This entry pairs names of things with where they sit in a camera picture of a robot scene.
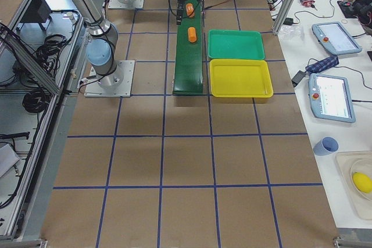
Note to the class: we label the plain orange cylinder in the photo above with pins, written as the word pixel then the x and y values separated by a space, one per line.
pixel 191 33

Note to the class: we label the blue plastic cup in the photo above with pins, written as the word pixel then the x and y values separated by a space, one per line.
pixel 326 146

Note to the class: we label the black power adapter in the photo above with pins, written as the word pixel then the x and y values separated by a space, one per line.
pixel 298 77

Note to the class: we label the teach pendant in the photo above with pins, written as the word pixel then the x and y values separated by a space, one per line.
pixel 335 39
pixel 330 98

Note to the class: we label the blue checkered pouch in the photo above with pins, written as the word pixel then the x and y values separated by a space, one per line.
pixel 322 65

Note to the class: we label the green plastic tray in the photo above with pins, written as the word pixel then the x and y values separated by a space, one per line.
pixel 235 44

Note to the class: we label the yellow plastic tray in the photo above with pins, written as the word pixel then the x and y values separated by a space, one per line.
pixel 240 78

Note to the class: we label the near teach pendant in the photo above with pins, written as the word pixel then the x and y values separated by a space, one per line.
pixel 330 98

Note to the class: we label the yellow lemon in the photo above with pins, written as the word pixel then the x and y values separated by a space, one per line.
pixel 362 182

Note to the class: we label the orange cylinder with 4680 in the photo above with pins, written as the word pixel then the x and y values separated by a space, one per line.
pixel 189 8

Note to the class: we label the far teach pendant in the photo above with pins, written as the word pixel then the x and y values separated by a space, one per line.
pixel 335 39

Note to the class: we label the beige tray with bowl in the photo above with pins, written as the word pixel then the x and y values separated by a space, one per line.
pixel 355 167

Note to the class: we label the green conveyor belt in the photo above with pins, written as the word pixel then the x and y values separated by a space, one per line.
pixel 188 73

